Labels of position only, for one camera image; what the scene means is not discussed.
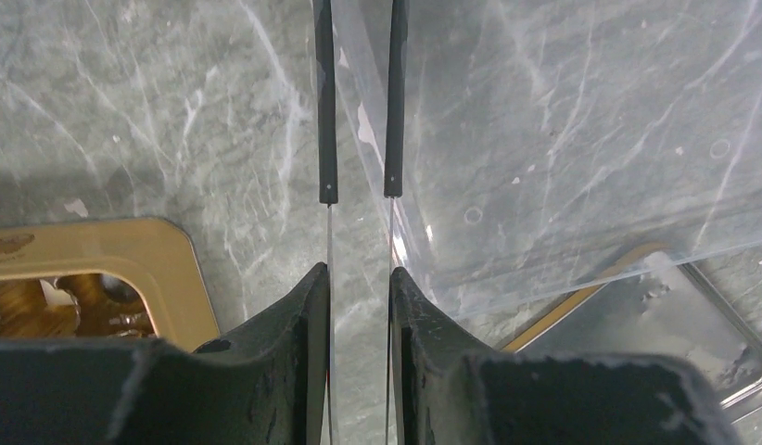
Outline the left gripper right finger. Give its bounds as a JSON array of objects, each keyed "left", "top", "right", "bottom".
[{"left": 389, "top": 267, "right": 740, "bottom": 444}]

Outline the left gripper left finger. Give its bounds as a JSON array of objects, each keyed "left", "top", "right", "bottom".
[{"left": 0, "top": 263, "right": 330, "bottom": 444}]

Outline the gold chocolate box tray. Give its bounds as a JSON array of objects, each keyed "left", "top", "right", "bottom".
[{"left": 0, "top": 218, "right": 220, "bottom": 351}]

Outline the square silver metal lid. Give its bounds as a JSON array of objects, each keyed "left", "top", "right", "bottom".
[{"left": 499, "top": 243, "right": 762, "bottom": 421}]

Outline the clear plastic tray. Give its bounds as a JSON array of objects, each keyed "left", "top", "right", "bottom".
[{"left": 332, "top": 1, "right": 762, "bottom": 317}]

